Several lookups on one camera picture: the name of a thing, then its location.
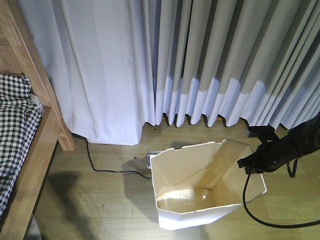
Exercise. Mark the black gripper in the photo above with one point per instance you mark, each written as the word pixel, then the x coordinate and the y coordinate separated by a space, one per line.
pixel 263 160

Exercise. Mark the white plastic trash bin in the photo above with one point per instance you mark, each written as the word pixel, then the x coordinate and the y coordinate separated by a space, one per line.
pixel 198 184

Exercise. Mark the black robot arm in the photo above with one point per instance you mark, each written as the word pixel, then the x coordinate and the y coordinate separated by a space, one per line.
pixel 300 141

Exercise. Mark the grey pleated curtain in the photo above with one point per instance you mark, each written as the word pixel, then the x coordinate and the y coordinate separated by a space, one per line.
pixel 256 60

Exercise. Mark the white sheer curtain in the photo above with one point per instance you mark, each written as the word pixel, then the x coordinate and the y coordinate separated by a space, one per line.
pixel 97 56

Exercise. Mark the black white checkered bedding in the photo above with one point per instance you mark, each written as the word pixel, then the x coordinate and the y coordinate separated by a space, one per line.
pixel 20 117

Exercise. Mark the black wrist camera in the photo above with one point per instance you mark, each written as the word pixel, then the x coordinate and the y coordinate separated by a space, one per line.
pixel 264 133

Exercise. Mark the wooden bed frame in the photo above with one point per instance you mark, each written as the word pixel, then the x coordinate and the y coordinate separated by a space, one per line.
pixel 19 56

